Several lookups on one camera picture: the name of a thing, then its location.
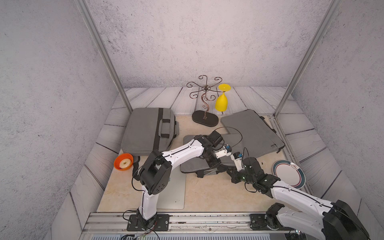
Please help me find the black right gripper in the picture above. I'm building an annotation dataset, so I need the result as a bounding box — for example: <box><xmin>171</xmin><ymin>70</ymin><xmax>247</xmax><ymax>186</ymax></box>
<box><xmin>225</xmin><ymin>166</ymin><xmax>256</xmax><ymax>186</ymax></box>

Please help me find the grey laptop sleeve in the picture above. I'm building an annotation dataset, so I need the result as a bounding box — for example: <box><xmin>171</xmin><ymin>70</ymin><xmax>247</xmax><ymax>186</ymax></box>
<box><xmin>221</xmin><ymin>110</ymin><xmax>285</xmax><ymax>158</ymax></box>
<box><xmin>180</xmin><ymin>134</ymin><xmax>244</xmax><ymax>178</ymax></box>

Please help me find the silver apple laptop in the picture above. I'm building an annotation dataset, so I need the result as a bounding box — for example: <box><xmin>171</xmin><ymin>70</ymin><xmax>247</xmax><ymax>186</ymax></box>
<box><xmin>157</xmin><ymin>166</ymin><xmax>187</xmax><ymax>210</ymax></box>

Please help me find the grey laptop bag with strap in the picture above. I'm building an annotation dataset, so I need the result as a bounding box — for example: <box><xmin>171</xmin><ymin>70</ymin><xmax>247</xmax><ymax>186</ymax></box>
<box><xmin>121</xmin><ymin>108</ymin><xmax>179</xmax><ymax>156</ymax></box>

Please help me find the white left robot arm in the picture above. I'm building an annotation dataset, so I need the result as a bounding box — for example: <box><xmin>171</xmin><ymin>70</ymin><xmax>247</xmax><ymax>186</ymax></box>
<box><xmin>132</xmin><ymin>131</ymin><xmax>230</xmax><ymax>221</ymax></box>

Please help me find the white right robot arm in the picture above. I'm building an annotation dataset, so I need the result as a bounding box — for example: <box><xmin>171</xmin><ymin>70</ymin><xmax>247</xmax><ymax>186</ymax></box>
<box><xmin>227</xmin><ymin>153</ymin><xmax>370</xmax><ymax>240</ymax></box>

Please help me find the patterned plate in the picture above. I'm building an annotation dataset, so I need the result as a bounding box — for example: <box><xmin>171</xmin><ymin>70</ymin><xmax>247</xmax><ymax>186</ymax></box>
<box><xmin>272</xmin><ymin>160</ymin><xmax>306</xmax><ymax>189</ymax></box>

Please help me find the yellow plastic goblet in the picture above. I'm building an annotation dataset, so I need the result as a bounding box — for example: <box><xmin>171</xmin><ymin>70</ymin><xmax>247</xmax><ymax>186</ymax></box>
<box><xmin>215</xmin><ymin>84</ymin><xmax>231</xmax><ymax>112</ymax></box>

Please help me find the orange bowl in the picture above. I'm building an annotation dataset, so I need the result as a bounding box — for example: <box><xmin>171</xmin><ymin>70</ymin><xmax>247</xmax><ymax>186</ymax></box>
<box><xmin>114</xmin><ymin>153</ymin><xmax>134</xmax><ymax>171</ymax></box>

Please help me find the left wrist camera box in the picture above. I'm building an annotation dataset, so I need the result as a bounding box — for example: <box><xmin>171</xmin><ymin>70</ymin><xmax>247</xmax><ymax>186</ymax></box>
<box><xmin>206</xmin><ymin>131</ymin><xmax>232</xmax><ymax>160</ymax></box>

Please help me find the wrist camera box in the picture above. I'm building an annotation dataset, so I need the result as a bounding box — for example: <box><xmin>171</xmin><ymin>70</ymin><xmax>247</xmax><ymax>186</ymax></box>
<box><xmin>231</xmin><ymin>152</ymin><xmax>244</xmax><ymax>172</ymax></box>
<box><xmin>206</xmin><ymin>131</ymin><xmax>232</xmax><ymax>160</ymax></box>

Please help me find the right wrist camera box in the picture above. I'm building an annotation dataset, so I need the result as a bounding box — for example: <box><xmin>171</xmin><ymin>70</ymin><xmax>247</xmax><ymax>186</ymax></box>
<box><xmin>231</xmin><ymin>152</ymin><xmax>244</xmax><ymax>172</ymax></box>

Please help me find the brown wire cup stand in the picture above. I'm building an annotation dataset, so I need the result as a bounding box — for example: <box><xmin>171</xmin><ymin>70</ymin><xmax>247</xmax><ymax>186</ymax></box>
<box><xmin>186</xmin><ymin>75</ymin><xmax>223</xmax><ymax>127</ymax></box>

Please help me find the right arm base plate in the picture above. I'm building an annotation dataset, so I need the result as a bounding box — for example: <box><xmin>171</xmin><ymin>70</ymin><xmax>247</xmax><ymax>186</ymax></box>
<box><xmin>250</xmin><ymin>214</ymin><xmax>284</xmax><ymax>231</ymax></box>

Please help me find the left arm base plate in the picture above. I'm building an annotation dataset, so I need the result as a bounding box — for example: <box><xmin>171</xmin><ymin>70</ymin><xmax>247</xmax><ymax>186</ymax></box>
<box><xmin>127</xmin><ymin>214</ymin><xmax>170</xmax><ymax>232</ymax></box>

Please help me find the right aluminium corner post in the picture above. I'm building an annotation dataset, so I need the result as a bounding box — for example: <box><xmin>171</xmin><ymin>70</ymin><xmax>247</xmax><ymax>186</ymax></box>
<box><xmin>273</xmin><ymin>0</ymin><xmax>343</xmax><ymax>119</ymax></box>

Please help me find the aluminium corner post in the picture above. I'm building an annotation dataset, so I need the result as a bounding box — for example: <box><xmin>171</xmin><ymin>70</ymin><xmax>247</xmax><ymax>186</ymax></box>
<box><xmin>273</xmin><ymin>0</ymin><xmax>343</xmax><ymax>119</ymax></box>
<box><xmin>75</xmin><ymin>0</ymin><xmax>133</xmax><ymax>113</ymax></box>

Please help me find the aluminium front rail frame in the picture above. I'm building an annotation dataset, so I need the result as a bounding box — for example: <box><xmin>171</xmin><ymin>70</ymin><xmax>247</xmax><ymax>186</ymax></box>
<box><xmin>82</xmin><ymin>213</ymin><xmax>296</xmax><ymax>235</ymax></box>

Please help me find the left aluminium corner post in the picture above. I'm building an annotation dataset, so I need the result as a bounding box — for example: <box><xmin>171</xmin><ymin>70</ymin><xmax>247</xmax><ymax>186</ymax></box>
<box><xmin>75</xmin><ymin>0</ymin><xmax>133</xmax><ymax>113</ymax></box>

